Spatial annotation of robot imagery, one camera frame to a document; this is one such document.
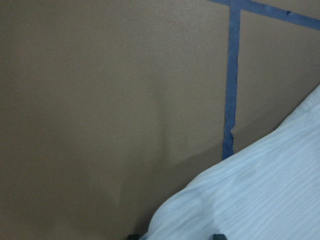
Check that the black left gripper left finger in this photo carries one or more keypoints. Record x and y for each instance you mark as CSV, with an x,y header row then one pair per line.
x,y
133,237

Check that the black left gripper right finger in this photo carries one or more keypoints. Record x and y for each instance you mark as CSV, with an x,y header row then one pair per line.
x,y
219,236

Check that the light blue button shirt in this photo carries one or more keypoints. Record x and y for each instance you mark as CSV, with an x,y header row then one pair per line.
x,y
270,190

